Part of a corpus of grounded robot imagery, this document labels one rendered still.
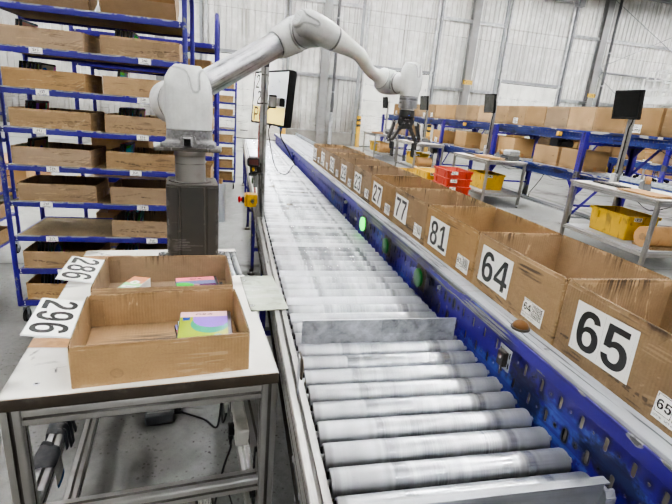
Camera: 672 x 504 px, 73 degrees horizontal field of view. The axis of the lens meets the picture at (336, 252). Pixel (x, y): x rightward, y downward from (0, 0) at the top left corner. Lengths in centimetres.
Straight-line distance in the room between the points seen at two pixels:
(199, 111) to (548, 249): 123
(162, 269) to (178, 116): 52
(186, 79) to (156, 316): 79
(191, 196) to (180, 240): 17
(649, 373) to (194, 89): 146
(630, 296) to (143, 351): 112
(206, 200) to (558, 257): 120
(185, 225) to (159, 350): 70
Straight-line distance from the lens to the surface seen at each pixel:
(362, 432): 101
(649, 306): 132
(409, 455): 99
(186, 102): 168
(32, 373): 125
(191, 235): 173
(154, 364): 113
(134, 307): 137
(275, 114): 272
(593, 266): 152
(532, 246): 156
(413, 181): 260
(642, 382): 102
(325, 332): 130
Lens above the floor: 137
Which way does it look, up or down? 17 degrees down
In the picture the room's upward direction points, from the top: 5 degrees clockwise
